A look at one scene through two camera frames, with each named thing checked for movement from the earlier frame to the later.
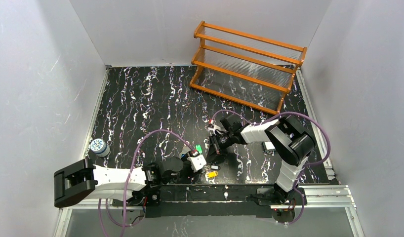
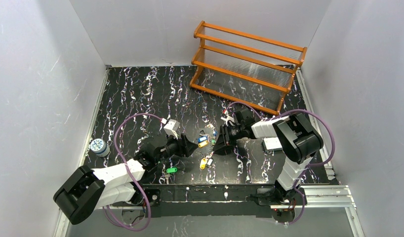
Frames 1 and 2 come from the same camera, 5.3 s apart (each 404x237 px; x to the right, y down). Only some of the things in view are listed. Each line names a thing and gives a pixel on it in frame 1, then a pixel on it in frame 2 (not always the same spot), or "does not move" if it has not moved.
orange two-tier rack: [250, 70] does not move
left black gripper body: [186, 158] → [182, 145]
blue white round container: [99, 146] does not move
